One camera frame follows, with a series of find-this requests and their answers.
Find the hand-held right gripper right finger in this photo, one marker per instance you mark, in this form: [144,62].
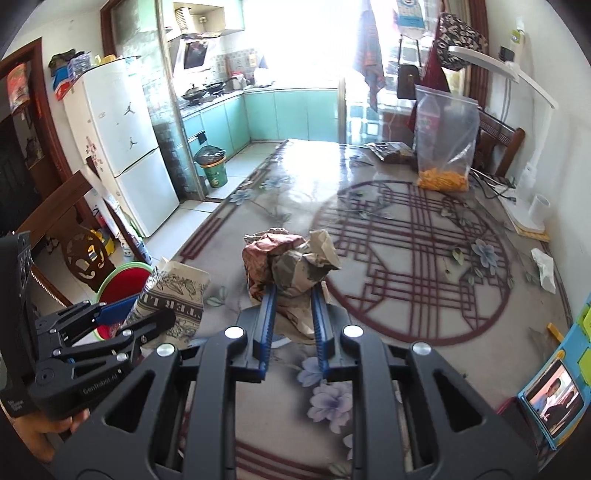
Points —
[322,332]

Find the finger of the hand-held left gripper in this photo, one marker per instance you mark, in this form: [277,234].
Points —
[147,325]
[115,311]

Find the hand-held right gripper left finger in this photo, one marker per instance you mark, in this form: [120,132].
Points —
[267,332]

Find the red basin green rim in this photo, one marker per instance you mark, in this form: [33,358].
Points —
[122,281]

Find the newspaper print paper bag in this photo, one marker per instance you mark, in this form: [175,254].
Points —
[180,295]

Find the kraft paper bag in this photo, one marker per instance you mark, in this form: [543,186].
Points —
[295,272]

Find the reddish paper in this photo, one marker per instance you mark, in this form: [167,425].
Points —
[261,258]

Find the black shoulder bag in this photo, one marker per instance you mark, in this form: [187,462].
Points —
[408,81]

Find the green trash bin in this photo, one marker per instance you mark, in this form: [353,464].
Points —
[213,168]

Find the person's left hand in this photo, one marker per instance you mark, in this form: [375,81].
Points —
[46,429]

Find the white plastic jug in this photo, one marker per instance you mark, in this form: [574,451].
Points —
[134,242]

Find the red fire extinguisher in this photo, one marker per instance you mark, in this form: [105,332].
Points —
[98,218]

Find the carved wooden chair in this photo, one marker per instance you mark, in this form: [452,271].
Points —
[78,217]

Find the floral printed tablecloth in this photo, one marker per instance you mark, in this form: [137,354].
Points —
[415,286]

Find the white refrigerator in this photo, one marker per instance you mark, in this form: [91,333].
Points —
[120,138]

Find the dark snack packet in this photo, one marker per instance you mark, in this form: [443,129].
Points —
[390,153]

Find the teal base cabinets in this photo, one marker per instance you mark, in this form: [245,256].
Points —
[300,113]

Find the clear zip bag orange snacks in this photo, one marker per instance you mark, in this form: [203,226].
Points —
[448,143]

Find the crumpled white tissue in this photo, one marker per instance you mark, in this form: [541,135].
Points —
[544,270]

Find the blue red package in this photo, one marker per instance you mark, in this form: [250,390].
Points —
[62,86]

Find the black wok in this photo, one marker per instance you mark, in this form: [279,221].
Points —
[194,93]

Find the purple label drink bottle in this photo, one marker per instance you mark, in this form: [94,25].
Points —
[425,124]

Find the yellow stick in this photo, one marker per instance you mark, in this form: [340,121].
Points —
[555,332]

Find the yellow notepad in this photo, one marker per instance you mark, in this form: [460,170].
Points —
[535,235]

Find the red door hanging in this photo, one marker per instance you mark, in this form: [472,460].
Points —
[18,87]

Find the tablet in blue case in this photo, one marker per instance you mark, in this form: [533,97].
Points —
[554,401]

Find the white cup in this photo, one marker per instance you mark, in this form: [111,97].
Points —
[539,212]

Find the clear plastic box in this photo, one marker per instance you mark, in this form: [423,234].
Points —
[81,64]

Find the white plastic bag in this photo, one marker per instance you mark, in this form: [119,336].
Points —
[262,76]

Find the green cloth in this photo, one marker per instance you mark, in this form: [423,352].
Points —
[62,61]

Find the plain wooden chair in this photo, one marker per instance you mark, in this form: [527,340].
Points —
[501,138]

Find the steel range hood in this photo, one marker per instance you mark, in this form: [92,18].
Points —
[196,55]

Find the hanging blue red towel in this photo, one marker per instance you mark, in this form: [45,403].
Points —
[369,55]

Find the dark red hanging garment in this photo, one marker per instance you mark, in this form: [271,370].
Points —
[436,74]

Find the white desk lamp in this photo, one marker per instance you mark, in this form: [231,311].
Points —
[531,92]

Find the black white letter-print bag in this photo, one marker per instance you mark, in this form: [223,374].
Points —
[461,41]

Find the silver exhaust duct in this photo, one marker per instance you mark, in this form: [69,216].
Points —
[183,21]

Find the black wall adapter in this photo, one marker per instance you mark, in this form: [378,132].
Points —
[507,53]

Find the green white wall charger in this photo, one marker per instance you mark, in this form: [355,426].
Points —
[518,41]

